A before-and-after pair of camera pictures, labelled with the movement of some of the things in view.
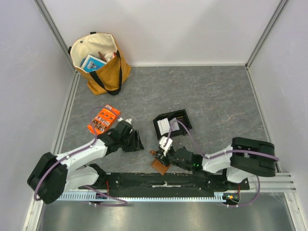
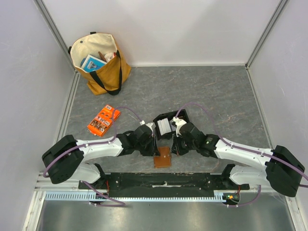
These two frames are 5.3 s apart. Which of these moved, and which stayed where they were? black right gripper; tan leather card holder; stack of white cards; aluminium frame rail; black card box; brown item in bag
Moved: black right gripper; tan leather card holder
Stayed: brown item in bag; stack of white cards; black card box; aluminium frame rail
